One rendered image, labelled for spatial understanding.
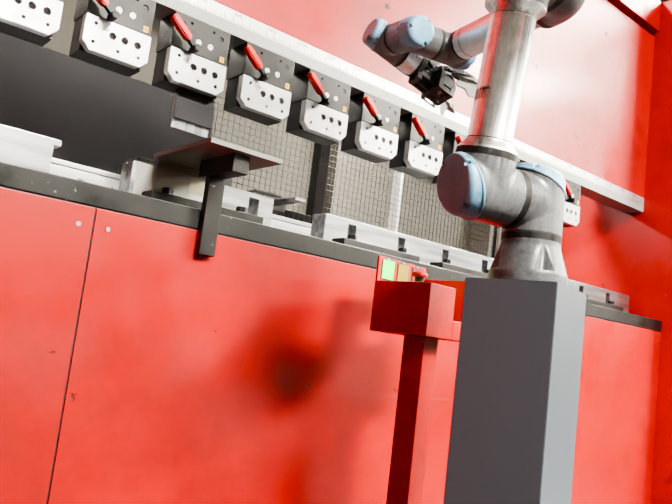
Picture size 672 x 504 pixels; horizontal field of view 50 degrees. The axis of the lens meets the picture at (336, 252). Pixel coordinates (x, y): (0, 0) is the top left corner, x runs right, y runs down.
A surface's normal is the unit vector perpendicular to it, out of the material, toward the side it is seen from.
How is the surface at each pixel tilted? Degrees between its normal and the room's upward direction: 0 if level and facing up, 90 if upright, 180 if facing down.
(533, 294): 90
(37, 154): 90
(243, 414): 90
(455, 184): 97
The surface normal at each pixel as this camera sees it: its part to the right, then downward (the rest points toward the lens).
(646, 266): -0.76, -0.18
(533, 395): -0.57, -0.18
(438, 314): 0.75, 0.00
